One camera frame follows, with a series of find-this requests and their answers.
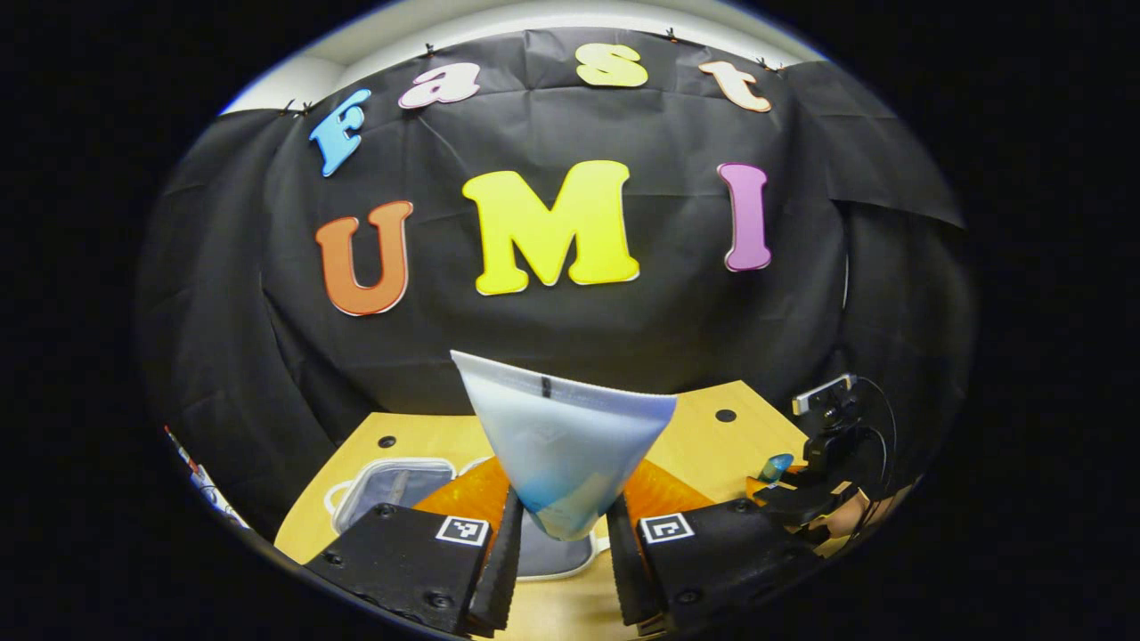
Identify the white object with red stripe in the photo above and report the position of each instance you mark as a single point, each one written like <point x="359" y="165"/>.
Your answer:
<point x="205" y="485"/>

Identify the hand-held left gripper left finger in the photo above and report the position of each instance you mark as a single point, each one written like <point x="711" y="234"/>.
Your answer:
<point x="503" y="570"/>

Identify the blue skin care bottle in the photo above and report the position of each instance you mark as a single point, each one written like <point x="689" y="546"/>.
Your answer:
<point x="775" y="467"/>

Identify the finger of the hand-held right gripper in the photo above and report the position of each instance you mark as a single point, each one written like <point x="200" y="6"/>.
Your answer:
<point x="802" y="503"/>

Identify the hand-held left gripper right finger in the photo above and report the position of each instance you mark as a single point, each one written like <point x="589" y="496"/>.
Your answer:
<point x="623" y="570"/>

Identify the black backdrop cloth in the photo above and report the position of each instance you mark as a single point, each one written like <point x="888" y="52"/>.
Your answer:
<point x="677" y="312"/>

